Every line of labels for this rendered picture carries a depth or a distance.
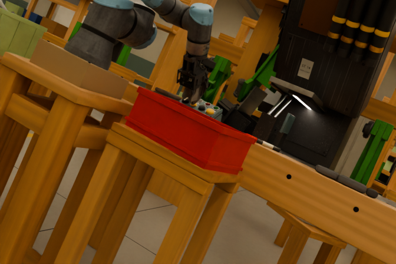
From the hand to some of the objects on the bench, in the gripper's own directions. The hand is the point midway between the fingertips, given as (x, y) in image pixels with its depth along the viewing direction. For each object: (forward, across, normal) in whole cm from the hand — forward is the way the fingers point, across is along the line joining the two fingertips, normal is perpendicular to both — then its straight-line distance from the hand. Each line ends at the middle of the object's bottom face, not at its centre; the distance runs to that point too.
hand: (194, 100), depth 160 cm
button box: (+9, +2, -1) cm, 9 cm away
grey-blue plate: (+14, +30, +12) cm, 35 cm away
